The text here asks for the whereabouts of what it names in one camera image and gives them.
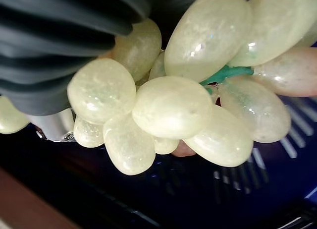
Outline pale green grape bunch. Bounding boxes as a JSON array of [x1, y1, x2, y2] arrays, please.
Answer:
[[0, 0, 317, 176]]

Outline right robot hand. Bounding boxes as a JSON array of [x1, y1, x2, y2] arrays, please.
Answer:
[[0, 0, 206, 142]]

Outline dark blue plastic basket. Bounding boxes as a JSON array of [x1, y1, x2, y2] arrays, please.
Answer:
[[0, 40, 317, 229]]

